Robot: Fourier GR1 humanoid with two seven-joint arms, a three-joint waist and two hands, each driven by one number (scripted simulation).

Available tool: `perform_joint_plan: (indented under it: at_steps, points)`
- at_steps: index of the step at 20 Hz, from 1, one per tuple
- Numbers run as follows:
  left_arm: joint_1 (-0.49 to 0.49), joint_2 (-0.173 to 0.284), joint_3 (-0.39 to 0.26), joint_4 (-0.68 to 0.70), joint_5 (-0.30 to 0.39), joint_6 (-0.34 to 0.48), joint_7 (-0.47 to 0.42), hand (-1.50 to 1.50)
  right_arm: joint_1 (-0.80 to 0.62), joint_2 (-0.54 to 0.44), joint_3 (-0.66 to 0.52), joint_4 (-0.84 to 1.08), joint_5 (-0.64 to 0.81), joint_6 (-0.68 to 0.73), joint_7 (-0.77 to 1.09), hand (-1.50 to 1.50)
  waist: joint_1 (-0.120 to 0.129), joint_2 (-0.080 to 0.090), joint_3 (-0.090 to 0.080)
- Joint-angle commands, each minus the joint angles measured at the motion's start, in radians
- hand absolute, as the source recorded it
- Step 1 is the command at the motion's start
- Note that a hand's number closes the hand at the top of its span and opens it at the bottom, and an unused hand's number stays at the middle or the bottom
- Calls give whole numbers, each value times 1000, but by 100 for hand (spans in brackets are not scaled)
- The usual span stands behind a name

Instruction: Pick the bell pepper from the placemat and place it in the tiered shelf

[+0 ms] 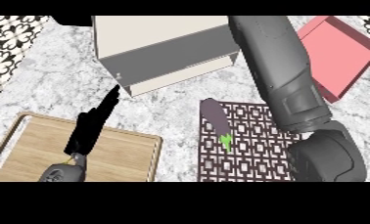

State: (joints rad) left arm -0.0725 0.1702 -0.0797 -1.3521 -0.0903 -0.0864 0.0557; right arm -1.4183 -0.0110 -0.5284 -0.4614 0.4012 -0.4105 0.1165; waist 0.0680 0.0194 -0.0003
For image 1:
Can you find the cream tiered shelf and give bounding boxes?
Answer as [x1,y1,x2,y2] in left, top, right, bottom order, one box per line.
[92,16,241,98]

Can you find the black dark appliance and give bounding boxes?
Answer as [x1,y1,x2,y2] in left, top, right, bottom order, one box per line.
[49,16,93,27]

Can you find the wooden cutting board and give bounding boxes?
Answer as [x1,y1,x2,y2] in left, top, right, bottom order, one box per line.
[0,112,164,183]

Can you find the brown patterned placemat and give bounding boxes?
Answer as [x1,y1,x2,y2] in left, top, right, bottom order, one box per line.
[197,100,303,183]

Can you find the pink box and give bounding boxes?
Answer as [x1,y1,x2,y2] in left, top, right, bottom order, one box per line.
[294,16,370,105]

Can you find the purple eggplant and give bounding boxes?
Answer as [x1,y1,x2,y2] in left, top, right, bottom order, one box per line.
[200,97,234,154]

